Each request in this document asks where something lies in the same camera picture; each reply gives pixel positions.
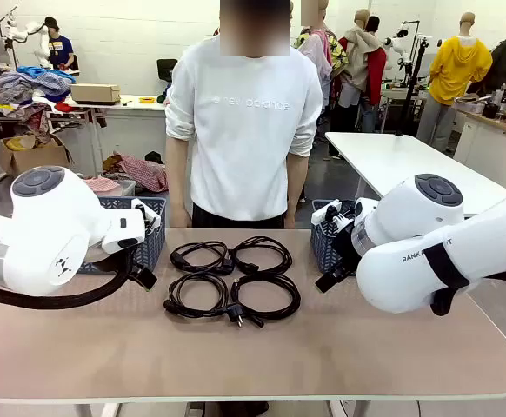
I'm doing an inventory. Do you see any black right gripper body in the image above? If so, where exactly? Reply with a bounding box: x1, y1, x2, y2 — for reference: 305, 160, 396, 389
330, 219, 361, 279

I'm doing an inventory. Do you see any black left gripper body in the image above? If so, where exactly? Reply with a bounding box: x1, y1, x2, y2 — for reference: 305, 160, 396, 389
127, 246, 150, 274

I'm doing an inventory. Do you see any black power cable schuko plug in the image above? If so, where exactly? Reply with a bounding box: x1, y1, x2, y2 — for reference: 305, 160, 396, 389
169, 241, 232, 276
163, 272, 246, 326

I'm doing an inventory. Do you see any black braided USB cable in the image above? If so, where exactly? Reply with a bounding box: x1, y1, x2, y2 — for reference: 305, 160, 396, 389
230, 273, 303, 329
230, 235, 294, 275

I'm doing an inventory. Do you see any person's right forearm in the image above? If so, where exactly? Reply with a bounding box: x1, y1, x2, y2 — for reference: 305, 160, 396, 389
165, 135, 193, 206

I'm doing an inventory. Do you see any person's left forearm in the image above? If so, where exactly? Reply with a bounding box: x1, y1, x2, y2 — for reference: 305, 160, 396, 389
285, 151, 310, 204

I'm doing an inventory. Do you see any person's right hand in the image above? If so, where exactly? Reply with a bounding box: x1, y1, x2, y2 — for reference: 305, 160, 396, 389
169, 202, 193, 230

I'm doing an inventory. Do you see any person's left hand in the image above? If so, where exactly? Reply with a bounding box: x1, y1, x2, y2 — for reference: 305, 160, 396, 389
284, 200, 304, 230

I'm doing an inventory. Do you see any blue-grey plastic woven basket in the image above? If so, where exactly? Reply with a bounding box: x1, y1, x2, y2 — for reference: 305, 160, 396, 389
310, 199, 361, 275
77, 195, 168, 275

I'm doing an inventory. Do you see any pink checked cloth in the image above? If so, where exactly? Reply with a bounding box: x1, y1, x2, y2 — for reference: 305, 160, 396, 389
83, 175, 122, 194

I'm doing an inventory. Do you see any red checked cloth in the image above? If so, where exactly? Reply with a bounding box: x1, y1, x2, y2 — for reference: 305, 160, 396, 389
102, 151, 170, 193

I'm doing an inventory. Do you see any white rectangular table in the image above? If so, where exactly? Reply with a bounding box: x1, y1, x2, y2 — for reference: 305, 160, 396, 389
324, 131, 506, 218

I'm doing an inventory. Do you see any open brown cardboard box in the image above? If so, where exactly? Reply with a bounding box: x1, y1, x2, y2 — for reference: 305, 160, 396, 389
0, 133, 72, 175

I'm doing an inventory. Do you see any person in white sweatshirt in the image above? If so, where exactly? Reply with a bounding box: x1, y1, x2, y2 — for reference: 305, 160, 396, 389
164, 0, 323, 230

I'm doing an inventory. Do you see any long white table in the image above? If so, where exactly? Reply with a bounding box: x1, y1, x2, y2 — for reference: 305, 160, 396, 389
0, 94, 168, 195

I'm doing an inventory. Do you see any flat beige cardboard box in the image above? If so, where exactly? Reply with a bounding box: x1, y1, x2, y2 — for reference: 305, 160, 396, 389
69, 83, 122, 106

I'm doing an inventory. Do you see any white counter cabinet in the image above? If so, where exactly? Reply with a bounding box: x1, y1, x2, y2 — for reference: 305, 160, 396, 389
452, 105, 506, 192

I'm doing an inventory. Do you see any black tripod stand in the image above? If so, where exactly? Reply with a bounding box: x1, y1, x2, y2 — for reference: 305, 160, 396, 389
392, 36, 431, 137

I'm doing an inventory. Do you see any mannequin in beige red hoodie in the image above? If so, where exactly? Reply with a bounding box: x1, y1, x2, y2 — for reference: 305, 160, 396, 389
337, 8, 388, 134

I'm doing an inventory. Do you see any black office chair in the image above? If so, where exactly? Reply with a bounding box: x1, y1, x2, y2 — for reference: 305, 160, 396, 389
156, 58, 180, 84

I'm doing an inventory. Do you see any mannequin in pink floral shirt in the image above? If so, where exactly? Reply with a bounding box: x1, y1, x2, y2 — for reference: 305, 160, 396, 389
295, 0, 350, 131

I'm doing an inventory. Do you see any pile of colourful clothes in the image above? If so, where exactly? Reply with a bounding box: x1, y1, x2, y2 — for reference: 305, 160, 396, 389
0, 64, 79, 108

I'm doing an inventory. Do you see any small white background robot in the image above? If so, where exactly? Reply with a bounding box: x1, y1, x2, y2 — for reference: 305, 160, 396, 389
383, 21, 416, 73

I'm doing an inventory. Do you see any mannequin in yellow hoodie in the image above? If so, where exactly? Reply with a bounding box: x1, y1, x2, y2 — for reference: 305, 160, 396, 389
416, 11, 495, 154

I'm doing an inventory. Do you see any person in black cap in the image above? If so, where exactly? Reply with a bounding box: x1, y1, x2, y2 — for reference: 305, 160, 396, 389
43, 16, 76, 71

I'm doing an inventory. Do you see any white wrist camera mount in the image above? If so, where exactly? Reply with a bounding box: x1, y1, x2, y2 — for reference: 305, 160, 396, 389
130, 197, 163, 231
311, 198, 355, 229

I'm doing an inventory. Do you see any black cable conduit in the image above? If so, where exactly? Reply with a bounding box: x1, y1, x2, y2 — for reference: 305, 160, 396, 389
422, 242, 506, 317
0, 249, 136, 310

